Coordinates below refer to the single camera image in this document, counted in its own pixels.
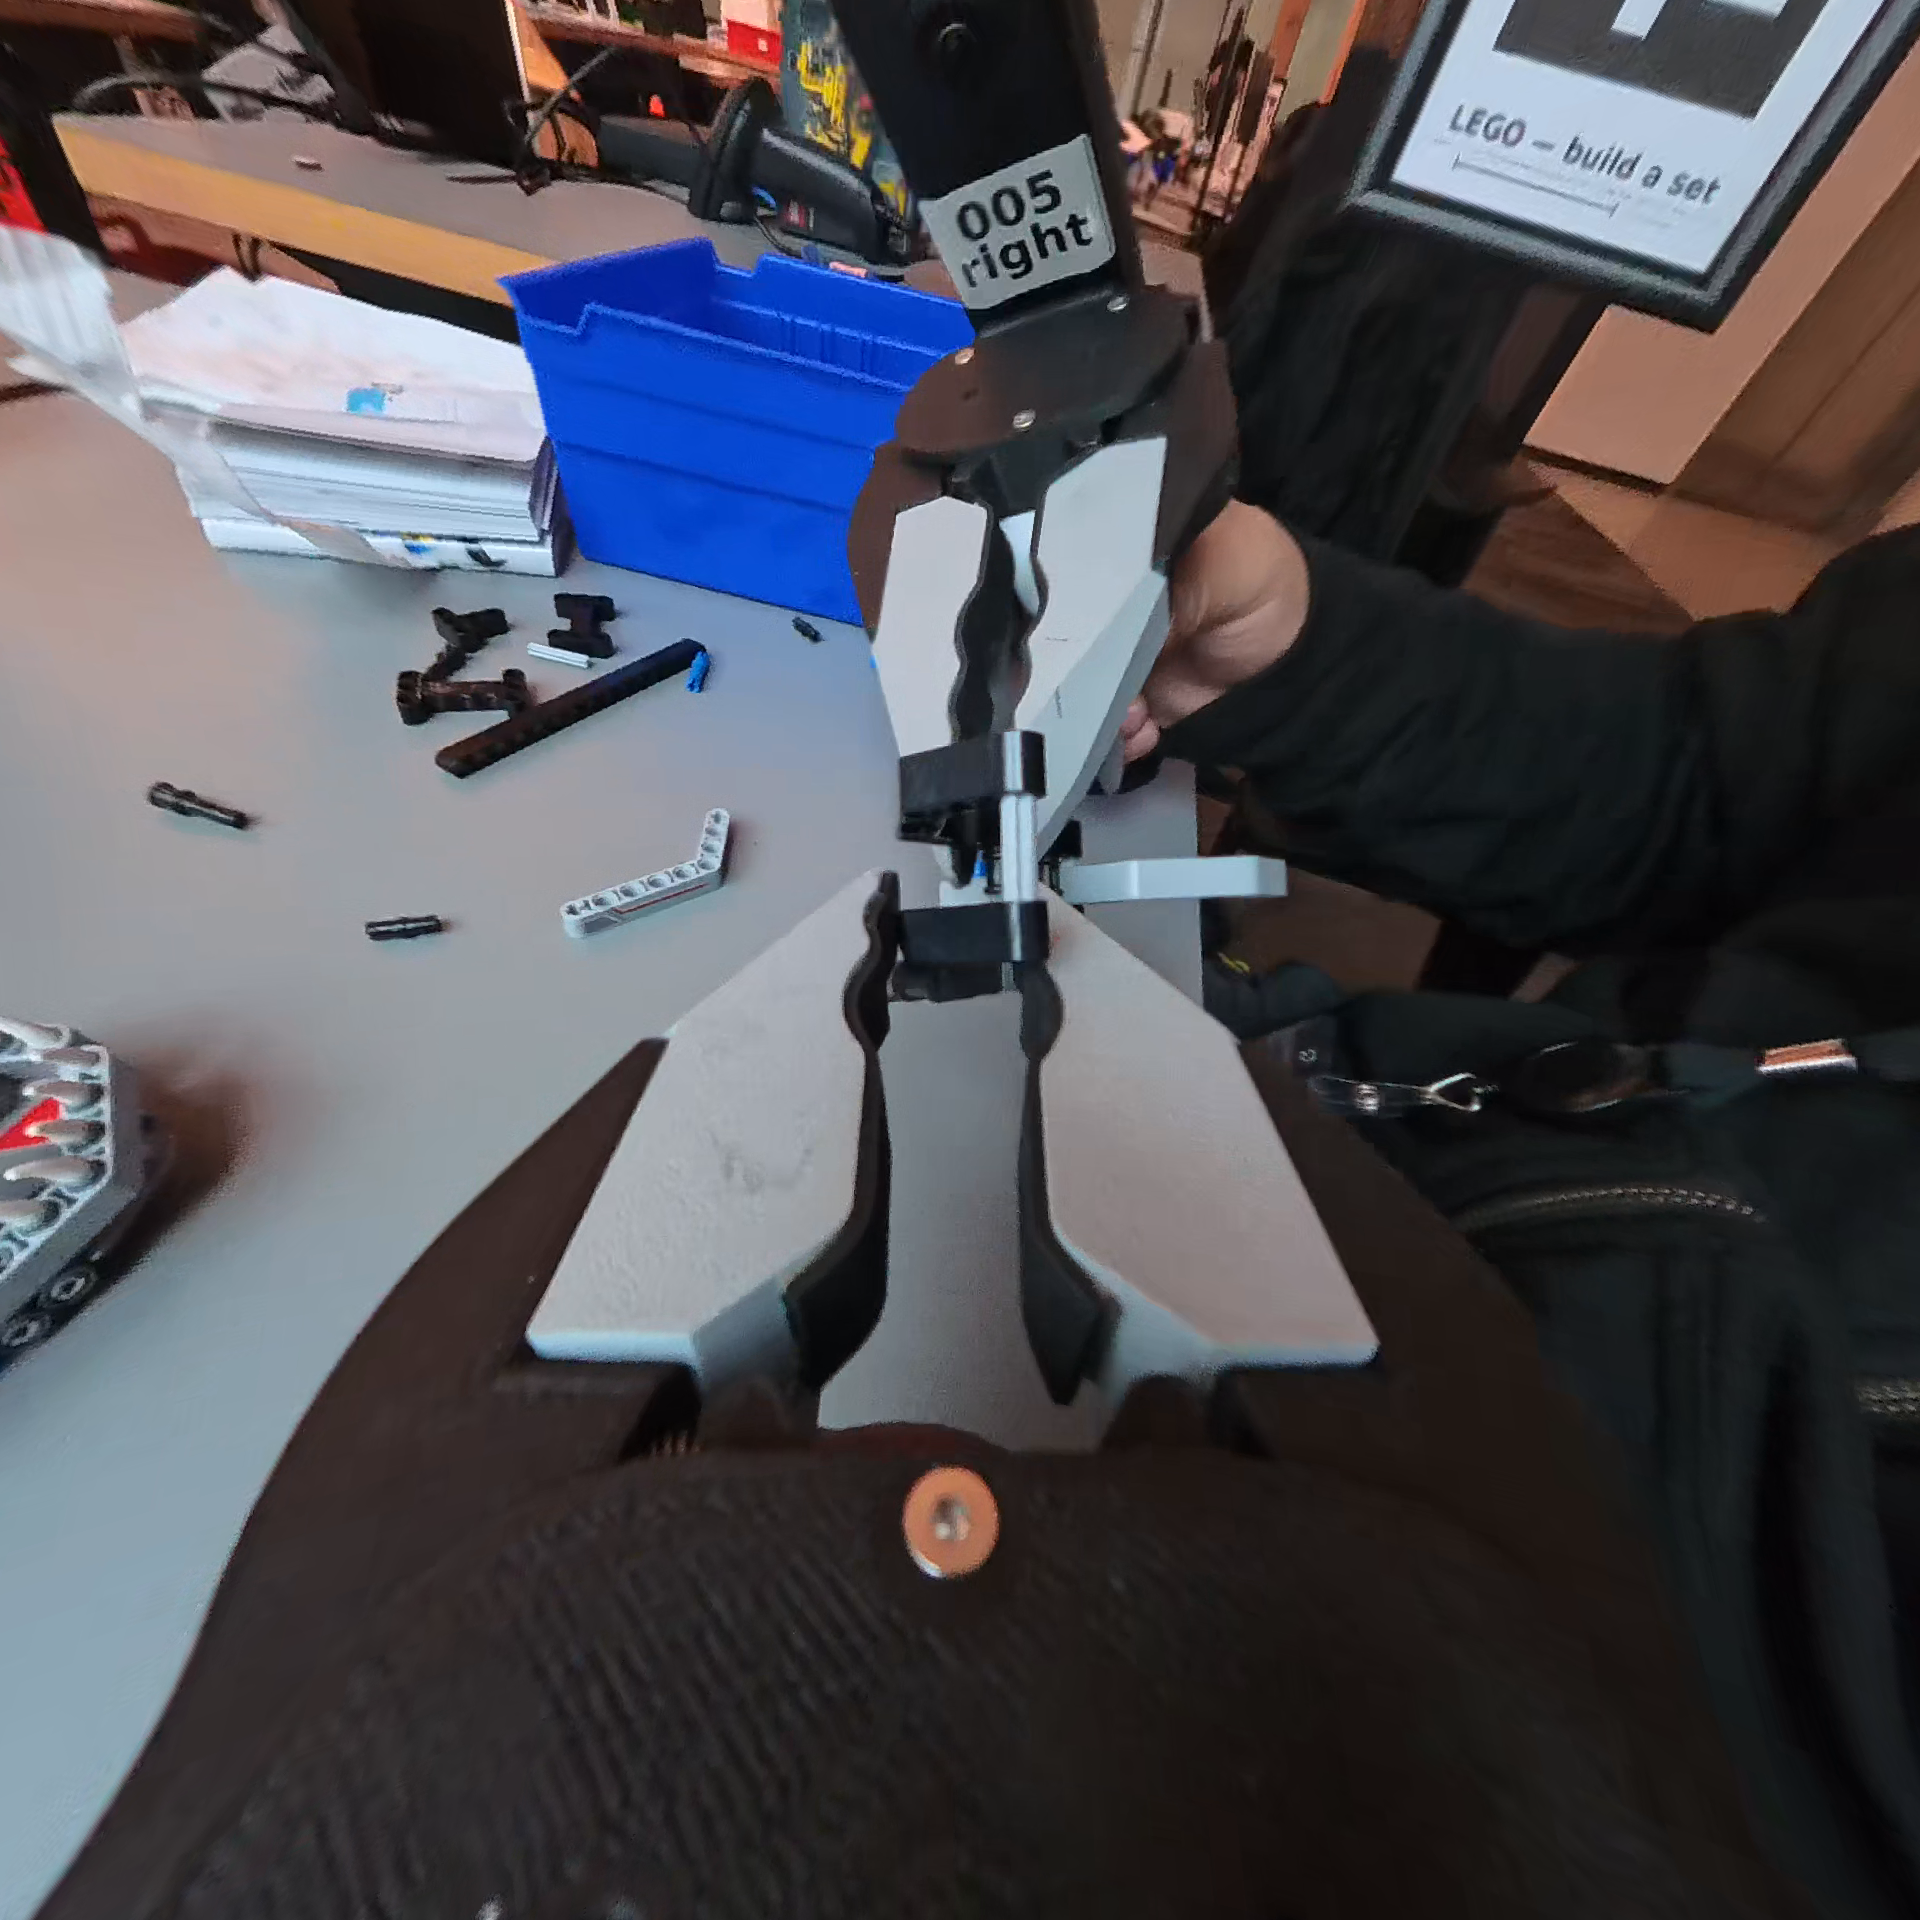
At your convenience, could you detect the black barcode scanner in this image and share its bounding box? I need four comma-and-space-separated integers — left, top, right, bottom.
687, 74, 918, 270

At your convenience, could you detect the person's right hand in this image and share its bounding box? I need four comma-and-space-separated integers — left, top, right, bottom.
1116, 499, 1310, 764

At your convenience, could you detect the black lanyard with badge reel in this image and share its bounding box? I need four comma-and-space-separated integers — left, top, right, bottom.
1304, 1026, 1920, 1128

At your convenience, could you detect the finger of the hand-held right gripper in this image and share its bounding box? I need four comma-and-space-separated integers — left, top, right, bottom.
995, 434, 1177, 889
866, 499, 1011, 760

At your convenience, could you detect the black and grey lego assembly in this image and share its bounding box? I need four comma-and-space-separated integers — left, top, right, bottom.
894, 726, 1293, 1011

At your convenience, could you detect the grey table with wooden edge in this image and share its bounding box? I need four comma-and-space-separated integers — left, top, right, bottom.
52, 112, 1202, 348

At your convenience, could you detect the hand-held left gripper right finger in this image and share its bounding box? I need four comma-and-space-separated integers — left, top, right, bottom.
1017, 900, 1383, 1408

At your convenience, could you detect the grey angled lego beam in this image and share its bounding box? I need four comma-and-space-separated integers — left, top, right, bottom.
562, 811, 735, 942

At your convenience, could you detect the blue plastic bin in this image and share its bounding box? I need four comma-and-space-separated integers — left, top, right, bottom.
502, 237, 978, 624

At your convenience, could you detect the clear plastic bag strip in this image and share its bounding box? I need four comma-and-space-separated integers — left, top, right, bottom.
0, 224, 396, 570

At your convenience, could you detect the person's right forearm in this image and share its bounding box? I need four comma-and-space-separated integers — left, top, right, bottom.
1154, 524, 1920, 962

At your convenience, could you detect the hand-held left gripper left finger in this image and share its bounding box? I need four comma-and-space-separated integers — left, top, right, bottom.
524, 871, 902, 1391

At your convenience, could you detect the long black lego beam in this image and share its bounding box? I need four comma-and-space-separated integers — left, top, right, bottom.
434, 636, 709, 780

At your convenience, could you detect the black lego cross beam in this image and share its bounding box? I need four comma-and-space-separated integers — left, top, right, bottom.
394, 664, 530, 729

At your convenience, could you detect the grey lego car model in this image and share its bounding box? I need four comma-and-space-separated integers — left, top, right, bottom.
0, 1017, 170, 1360

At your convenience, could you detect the stack of instruction booklets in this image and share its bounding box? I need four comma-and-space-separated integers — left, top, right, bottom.
120, 270, 572, 580

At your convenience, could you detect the black framed sign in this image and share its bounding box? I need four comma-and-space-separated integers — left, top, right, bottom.
1342, 0, 1920, 336

